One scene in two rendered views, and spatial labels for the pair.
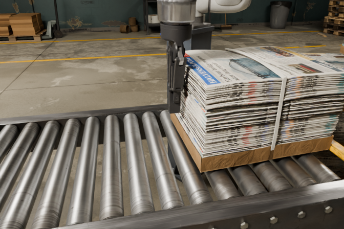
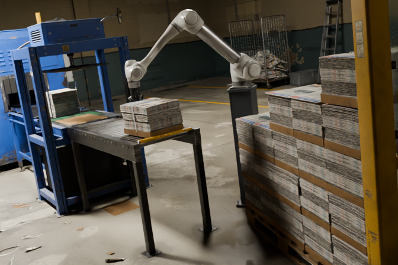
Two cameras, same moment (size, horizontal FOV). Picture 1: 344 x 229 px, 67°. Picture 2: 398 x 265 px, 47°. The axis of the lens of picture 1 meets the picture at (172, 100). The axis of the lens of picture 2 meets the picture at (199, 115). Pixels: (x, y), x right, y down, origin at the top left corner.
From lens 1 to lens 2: 341 cm
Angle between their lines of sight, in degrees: 66
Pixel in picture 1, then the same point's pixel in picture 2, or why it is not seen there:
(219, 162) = (127, 131)
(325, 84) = (141, 110)
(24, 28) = not seen: hidden behind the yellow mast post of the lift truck
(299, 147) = (142, 133)
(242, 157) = (131, 131)
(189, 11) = (130, 84)
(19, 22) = not seen: hidden behind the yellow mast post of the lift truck
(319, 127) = (146, 128)
